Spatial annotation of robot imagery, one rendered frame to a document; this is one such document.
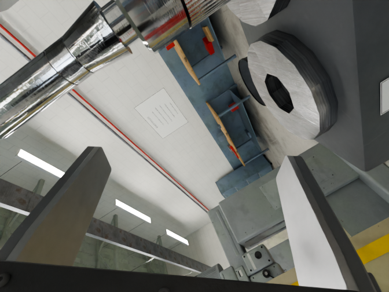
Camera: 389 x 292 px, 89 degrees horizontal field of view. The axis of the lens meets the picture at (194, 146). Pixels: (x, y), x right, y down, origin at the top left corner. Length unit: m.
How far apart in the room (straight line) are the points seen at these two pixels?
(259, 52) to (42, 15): 4.40
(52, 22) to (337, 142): 4.45
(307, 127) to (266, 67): 0.06
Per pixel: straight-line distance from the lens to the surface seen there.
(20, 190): 3.36
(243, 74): 2.13
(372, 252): 1.43
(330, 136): 0.19
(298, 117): 0.17
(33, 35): 4.62
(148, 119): 5.08
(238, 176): 7.12
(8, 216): 6.53
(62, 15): 4.45
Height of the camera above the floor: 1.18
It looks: 6 degrees up
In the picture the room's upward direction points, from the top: 123 degrees counter-clockwise
